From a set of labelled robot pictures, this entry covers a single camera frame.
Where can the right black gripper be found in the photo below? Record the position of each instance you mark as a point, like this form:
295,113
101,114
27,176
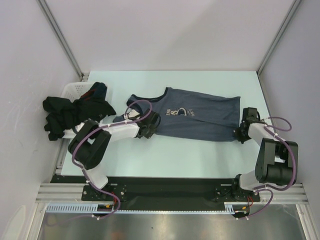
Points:
239,137

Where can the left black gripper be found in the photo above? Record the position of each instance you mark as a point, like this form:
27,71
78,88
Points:
151,131

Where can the blue printed tank top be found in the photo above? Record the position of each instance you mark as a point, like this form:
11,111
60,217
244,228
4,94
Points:
192,115

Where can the black tank top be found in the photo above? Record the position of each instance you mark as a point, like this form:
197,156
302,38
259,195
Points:
64,114

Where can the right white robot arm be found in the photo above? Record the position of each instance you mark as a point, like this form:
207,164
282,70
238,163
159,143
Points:
276,166

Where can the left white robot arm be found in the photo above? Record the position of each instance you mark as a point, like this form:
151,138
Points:
89,145

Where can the dark navy red garment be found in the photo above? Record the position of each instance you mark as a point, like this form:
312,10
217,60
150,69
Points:
97,91

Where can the white plastic laundry basket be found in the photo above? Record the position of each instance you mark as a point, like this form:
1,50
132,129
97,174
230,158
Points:
73,91

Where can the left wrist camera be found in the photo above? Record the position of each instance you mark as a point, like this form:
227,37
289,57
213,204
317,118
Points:
132,115

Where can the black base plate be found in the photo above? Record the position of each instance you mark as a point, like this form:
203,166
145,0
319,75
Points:
164,194

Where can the slotted cable duct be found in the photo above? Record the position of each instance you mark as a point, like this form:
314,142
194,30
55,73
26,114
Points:
103,209

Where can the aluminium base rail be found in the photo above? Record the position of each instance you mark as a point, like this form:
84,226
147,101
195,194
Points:
72,193

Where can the right aluminium frame post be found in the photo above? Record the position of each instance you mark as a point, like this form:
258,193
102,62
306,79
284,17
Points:
279,34

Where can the aluminium frame post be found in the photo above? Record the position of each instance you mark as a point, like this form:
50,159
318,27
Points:
279,34
54,25

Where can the left aluminium frame post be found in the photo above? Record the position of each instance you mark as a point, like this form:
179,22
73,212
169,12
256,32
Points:
54,25

